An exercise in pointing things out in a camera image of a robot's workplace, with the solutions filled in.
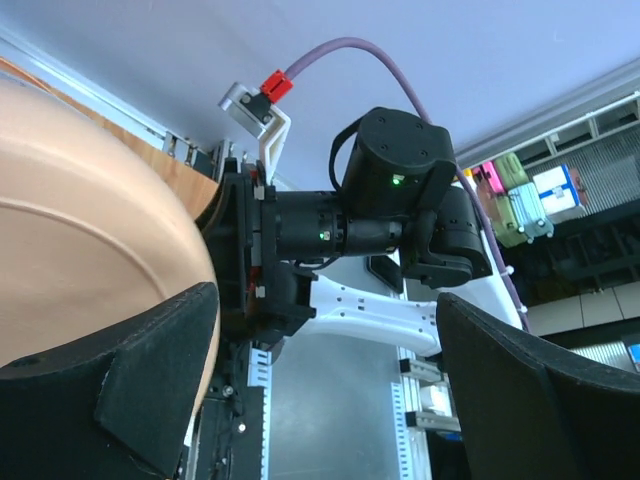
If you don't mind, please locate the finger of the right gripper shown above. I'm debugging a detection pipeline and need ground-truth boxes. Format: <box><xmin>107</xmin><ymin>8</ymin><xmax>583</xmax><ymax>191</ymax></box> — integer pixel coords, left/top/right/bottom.
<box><xmin>197</xmin><ymin>174</ymin><xmax>246</xmax><ymax>311</ymax></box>

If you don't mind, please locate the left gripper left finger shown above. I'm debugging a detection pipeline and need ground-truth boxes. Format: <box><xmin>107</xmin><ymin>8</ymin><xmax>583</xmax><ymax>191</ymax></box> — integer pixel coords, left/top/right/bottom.
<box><xmin>1</xmin><ymin>283</ymin><xmax>218</xmax><ymax>479</ymax></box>

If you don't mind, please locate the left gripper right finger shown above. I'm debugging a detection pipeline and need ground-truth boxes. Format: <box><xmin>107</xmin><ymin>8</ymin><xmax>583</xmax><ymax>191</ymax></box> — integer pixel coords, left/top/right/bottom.
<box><xmin>436</xmin><ymin>293</ymin><xmax>639</xmax><ymax>479</ymax></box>

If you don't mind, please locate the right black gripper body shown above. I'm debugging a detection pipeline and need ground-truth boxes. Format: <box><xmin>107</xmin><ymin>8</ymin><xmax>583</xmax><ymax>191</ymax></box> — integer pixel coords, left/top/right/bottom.
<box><xmin>219</xmin><ymin>158</ymin><xmax>315</xmax><ymax>345</ymax></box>

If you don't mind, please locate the peach plastic bucket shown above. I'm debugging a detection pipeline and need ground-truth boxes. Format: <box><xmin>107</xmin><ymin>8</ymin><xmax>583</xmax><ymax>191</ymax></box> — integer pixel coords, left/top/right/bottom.
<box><xmin>0</xmin><ymin>78</ymin><xmax>221</xmax><ymax>421</ymax></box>

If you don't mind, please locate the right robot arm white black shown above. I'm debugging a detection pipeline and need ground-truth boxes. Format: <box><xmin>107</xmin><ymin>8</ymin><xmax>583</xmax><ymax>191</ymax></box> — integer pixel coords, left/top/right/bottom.
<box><xmin>197</xmin><ymin>107</ymin><xmax>521</xmax><ymax>356</ymax></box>

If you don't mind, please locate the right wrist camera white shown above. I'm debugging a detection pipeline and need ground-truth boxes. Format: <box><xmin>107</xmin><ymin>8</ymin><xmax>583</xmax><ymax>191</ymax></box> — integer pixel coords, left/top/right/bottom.
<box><xmin>219</xmin><ymin>82</ymin><xmax>291</xmax><ymax>185</ymax></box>

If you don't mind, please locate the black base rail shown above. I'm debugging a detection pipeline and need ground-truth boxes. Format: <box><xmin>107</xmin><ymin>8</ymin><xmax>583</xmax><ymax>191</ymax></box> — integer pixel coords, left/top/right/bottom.
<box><xmin>174</xmin><ymin>339</ymin><xmax>272</xmax><ymax>480</ymax></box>

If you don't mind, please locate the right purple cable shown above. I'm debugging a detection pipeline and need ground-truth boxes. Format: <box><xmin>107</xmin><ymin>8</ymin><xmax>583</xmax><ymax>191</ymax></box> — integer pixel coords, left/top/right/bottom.
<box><xmin>259</xmin><ymin>36</ymin><xmax>531</xmax><ymax>334</ymax></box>

